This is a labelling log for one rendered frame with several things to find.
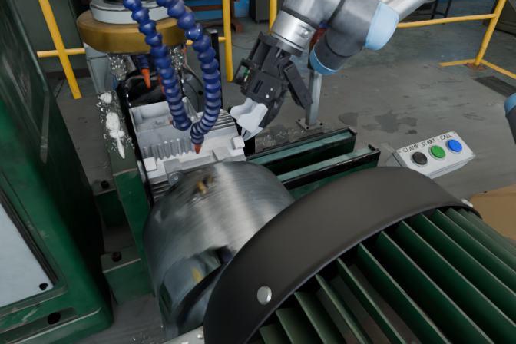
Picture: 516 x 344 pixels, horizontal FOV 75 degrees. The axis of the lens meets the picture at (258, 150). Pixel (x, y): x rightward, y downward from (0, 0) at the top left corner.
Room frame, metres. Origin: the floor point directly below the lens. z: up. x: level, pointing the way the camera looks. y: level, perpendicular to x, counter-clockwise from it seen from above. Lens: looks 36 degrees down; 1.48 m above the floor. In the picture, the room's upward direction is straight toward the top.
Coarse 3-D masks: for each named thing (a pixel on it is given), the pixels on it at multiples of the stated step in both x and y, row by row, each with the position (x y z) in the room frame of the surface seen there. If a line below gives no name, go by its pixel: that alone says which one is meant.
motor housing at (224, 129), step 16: (224, 112) 0.64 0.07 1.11; (224, 128) 0.58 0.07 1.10; (208, 144) 0.56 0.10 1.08; (224, 144) 0.57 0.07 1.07; (160, 160) 0.51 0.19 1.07; (192, 160) 0.52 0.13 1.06; (208, 160) 0.52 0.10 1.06; (240, 160) 0.55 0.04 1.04; (160, 176) 0.49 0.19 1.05; (160, 192) 0.47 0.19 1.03
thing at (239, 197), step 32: (192, 192) 0.34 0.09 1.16; (224, 192) 0.33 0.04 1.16; (256, 192) 0.33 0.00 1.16; (288, 192) 0.38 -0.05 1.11; (160, 224) 0.31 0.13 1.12; (192, 224) 0.28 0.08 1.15; (224, 224) 0.27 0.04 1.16; (256, 224) 0.27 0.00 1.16; (160, 256) 0.27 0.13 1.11; (192, 256) 0.24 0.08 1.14; (224, 256) 0.23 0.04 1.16; (160, 288) 0.23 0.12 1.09; (192, 288) 0.21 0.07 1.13; (192, 320) 0.19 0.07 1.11
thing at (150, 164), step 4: (240, 136) 0.57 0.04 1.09; (232, 140) 0.56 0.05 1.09; (236, 140) 0.56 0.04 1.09; (240, 140) 0.57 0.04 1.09; (232, 144) 0.57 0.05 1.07; (236, 144) 0.56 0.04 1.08; (240, 144) 0.56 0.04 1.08; (244, 144) 0.56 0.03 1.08; (236, 148) 0.55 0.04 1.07; (240, 148) 0.56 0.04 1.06; (144, 160) 0.49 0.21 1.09; (148, 160) 0.49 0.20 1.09; (152, 160) 0.49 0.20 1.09; (144, 164) 0.49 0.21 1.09; (148, 164) 0.49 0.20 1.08; (152, 164) 0.49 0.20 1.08; (156, 164) 0.49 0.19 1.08; (144, 168) 0.49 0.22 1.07; (148, 168) 0.48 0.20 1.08; (152, 168) 0.48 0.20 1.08; (156, 168) 0.49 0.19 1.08; (148, 172) 0.49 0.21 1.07
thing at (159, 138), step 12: (132, 108) 0.59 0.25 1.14; (144, 108) 0.60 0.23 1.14; (156, 108) 0.61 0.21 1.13; (168, 108) 0.62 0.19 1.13; (192, 108) 0.59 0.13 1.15; (132, 120) 0.55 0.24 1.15; (144, 120) 0.60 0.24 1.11; (156, 120) 0.56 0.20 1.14; (168, 120) 0.58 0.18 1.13; (192, 120) 0.55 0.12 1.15; (144, 132) 0.51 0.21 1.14; (156, 132) 0.52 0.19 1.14; (168, 132) 0.52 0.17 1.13; (180, 132) 0.53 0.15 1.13; (144, 144) 0.51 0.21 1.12; (156, 144) 0.51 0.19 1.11; (168, 144) 0.52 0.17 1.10; (180, 144) 0.53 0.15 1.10; (192, 144) 0.54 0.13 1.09; (144, 156) 0.50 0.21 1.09; (156, 156) 0.51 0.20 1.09; (168, 156) 0.52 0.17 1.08
